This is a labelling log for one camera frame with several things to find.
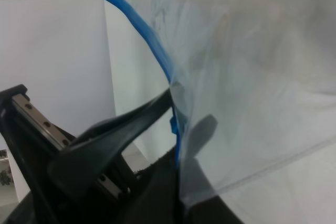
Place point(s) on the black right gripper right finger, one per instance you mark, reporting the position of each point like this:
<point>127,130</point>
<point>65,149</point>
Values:
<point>184,196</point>

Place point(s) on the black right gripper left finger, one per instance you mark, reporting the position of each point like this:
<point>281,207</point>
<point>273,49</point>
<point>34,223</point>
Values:
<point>79,165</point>

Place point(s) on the clear bag with blue zipper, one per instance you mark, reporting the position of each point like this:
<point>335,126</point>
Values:
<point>265,69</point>

